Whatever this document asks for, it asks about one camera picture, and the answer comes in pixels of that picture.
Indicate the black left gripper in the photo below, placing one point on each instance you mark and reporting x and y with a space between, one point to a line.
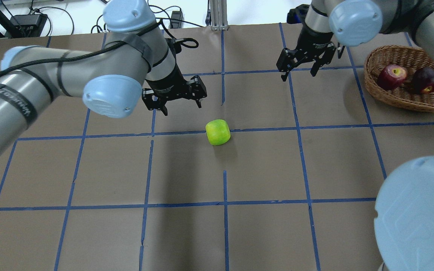
167 83

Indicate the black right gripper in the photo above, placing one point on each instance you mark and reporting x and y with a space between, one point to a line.
314 40

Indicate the green apple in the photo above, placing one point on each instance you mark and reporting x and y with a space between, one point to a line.
218 132

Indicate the red yellow apple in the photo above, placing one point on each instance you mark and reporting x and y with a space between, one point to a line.
391 77

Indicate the dark purple apple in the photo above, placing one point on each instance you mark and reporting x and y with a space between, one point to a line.
423 81

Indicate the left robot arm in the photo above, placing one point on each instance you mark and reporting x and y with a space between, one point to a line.
136 62

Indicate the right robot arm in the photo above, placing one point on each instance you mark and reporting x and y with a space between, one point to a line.
404 226

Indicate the wicker basket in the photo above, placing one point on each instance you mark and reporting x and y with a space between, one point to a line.
412 59

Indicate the aluminium frame post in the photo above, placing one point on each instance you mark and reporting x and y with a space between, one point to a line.
218 15

